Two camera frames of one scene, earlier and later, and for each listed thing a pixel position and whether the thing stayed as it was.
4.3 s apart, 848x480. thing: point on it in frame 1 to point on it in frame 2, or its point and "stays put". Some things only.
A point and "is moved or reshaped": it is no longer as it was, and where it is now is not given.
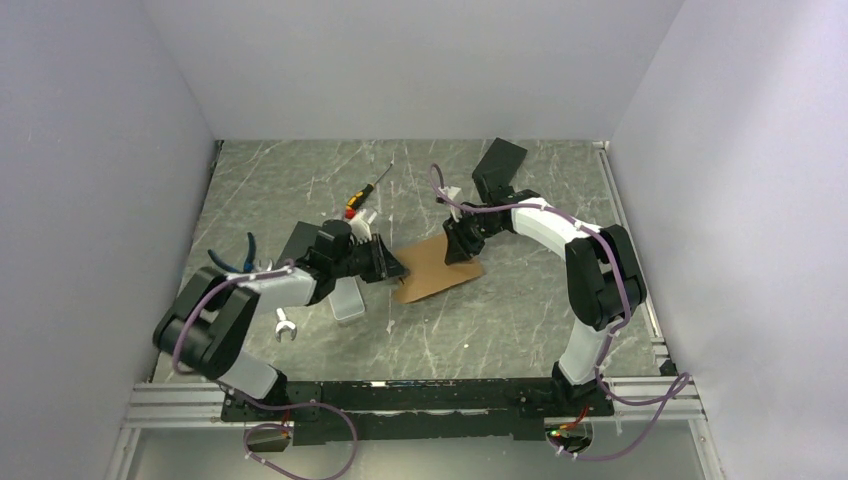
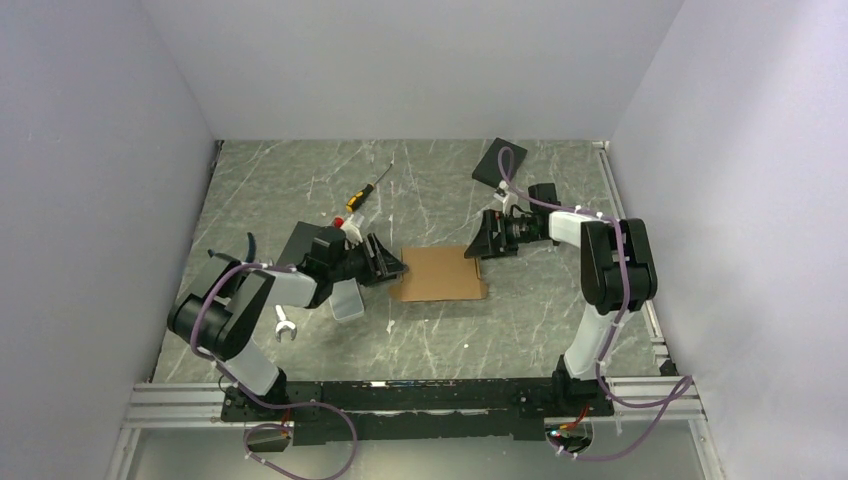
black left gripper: [384, 264] stays put
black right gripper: [460, 247] to [484, 245]
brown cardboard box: [428, 271] is moved or reshaped
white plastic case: [348, 299] stays put
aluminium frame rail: [168, 405] stays put
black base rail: [397, 411] stays put
